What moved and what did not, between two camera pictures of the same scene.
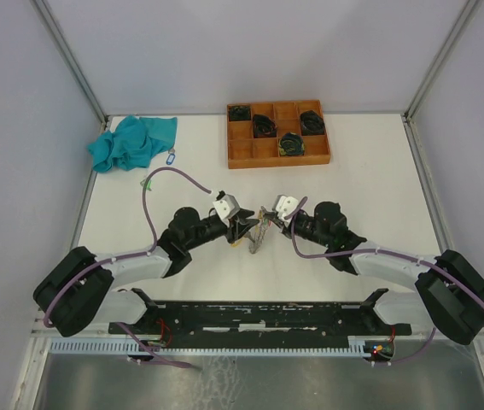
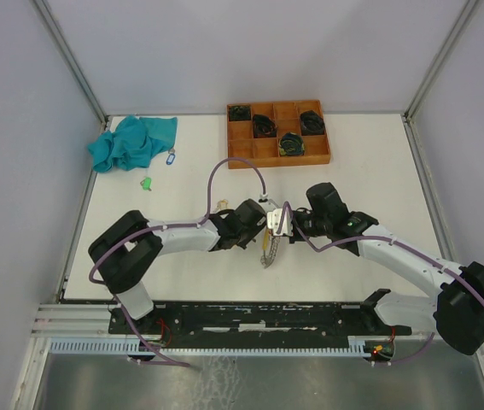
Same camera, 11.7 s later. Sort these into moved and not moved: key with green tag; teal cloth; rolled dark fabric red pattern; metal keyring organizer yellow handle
Moved: metal keyring organizer yellow handle
Not moved: key with green tag; rolled dark fabric red pattern; teal cloth
